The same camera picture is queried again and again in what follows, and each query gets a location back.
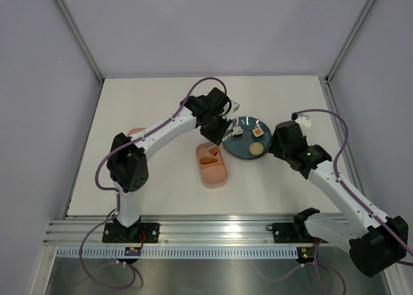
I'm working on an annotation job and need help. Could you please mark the white cat paw tongs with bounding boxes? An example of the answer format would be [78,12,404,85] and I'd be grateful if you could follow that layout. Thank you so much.
[205,131,233,150]

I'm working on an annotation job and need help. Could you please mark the long brown sausage piece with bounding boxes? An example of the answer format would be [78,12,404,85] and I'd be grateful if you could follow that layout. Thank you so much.
[200,158,217,165]

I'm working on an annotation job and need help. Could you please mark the aluminium frame post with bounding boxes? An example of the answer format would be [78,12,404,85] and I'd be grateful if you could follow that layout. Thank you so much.
[325,0,377,85]
[53,0,105,86]

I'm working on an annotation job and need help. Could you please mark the pink lunch box lid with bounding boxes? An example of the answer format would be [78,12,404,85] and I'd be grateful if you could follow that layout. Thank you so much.
[128,128,145,136]

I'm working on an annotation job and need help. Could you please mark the left aluminium frame post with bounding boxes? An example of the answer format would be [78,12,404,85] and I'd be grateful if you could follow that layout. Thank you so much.
[53,0,105,86]

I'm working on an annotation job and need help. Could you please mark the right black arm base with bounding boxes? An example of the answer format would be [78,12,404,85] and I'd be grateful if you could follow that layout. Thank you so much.
[265,222,320,245]

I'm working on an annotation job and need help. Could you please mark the orange salmon sushi roll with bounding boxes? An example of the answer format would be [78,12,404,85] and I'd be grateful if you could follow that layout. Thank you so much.
[252,127,265,138]

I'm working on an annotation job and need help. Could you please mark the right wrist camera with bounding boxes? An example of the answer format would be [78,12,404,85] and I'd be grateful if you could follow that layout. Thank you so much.
[291,112,312,130]

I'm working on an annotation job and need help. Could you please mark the beige steamed bun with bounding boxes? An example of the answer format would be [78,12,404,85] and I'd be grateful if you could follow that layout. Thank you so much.
[248,142,264,156]

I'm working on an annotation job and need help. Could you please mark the right aluminium frame post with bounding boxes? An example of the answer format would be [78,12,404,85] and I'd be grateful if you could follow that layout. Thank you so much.
[325,0,377,85]

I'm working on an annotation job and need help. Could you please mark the white slotted cable duct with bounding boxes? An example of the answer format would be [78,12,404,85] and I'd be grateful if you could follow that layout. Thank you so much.
[57,245,298,259]

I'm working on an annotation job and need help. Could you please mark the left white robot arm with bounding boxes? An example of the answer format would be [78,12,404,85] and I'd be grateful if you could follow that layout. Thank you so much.
[106,88,232,242]

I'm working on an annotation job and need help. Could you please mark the aluminium mounting rail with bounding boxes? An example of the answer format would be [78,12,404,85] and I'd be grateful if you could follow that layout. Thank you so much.
[43,213,394,247]

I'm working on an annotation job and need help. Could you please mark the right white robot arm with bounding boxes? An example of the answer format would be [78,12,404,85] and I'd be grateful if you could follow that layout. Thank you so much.
[267,121,408,278]

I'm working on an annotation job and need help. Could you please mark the blue ceramic plate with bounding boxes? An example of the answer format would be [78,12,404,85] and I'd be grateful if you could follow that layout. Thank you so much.
[223,116,272,160]

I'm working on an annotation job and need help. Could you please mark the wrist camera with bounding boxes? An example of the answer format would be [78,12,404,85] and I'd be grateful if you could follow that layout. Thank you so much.
[229,100,239,113]
[291,112,312,130]

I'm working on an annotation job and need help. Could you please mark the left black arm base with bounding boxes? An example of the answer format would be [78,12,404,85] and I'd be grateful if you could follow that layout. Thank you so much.
[102,223,160,243]

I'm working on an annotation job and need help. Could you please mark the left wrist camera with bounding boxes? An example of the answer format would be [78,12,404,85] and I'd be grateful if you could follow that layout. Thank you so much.
[229,100,239,113]

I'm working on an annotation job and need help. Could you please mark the cucumber sushi roll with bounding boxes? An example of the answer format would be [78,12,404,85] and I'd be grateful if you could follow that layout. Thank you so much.
[232,126,243,137]

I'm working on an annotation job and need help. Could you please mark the pink divided lunch box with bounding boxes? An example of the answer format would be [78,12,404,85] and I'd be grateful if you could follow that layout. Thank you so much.
[196,143,228,188]

